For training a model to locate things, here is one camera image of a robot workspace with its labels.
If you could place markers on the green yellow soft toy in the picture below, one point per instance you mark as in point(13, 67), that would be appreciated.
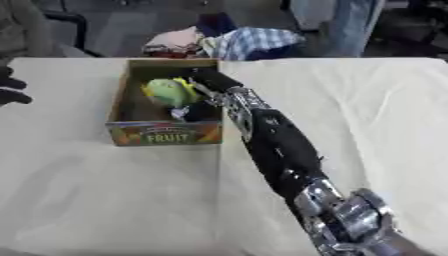
point(168, 91)

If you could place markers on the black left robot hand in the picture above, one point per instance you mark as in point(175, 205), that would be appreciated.
point(10, 95)

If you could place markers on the blue white checked cloth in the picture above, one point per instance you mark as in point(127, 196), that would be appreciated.
point(251, 41)

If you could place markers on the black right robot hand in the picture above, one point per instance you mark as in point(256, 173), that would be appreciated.
point(213, 80)

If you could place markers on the black chair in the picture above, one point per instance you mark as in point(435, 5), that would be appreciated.
point(73, 23)
point(411, 30)

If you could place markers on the person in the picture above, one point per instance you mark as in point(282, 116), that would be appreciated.
point(356, 26)
point(20, 26)

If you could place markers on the white pink cloth bundle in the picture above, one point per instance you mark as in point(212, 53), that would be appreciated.
point(172, 41)

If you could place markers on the cardboard box with fruit print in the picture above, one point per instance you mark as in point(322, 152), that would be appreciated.
point(166, 135)

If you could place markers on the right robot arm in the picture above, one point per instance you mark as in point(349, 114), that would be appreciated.
point(286, 146)

